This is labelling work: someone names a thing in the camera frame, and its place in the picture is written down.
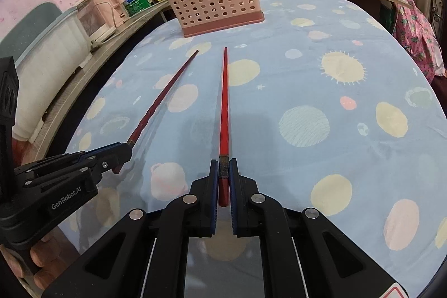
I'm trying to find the person's left hand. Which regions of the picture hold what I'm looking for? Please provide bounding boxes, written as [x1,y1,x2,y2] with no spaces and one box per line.
[0,233,79,288]

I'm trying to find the white tub with blue rim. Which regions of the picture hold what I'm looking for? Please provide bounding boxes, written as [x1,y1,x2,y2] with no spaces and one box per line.
[11,8,92,144]

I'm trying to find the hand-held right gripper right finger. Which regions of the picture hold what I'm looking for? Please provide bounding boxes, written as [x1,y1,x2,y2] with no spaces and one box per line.
[229,158,399,298]

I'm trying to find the red chopstick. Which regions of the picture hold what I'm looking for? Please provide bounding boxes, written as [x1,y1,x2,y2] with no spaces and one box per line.
[218,47,231,207]

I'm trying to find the blue printed blanket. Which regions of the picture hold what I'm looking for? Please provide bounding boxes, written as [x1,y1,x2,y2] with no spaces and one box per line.
[64,0,447,298]

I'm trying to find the grey-blue plastic lid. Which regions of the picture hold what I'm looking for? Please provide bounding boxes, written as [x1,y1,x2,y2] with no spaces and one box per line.
[0,2,63,58]

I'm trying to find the pink floral cloth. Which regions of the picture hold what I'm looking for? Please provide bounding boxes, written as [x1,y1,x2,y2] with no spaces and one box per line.
[389,0,447,76]

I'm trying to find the maroon chopstick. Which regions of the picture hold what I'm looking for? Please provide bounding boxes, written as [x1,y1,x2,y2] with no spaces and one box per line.
[112,50,199,175]

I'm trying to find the white power cable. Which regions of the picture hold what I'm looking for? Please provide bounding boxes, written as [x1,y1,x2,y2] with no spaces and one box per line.
[89,1,123,51]

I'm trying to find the dark metal rack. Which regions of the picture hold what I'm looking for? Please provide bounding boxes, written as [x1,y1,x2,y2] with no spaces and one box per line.
[431,0,447,27]

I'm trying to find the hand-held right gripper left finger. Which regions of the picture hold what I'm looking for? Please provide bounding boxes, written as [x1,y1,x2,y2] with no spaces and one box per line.
[42,159,219,298]

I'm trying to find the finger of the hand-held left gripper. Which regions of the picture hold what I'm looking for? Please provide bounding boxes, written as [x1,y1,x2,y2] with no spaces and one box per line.
[22,144,134,189]
[14,142,123,177]

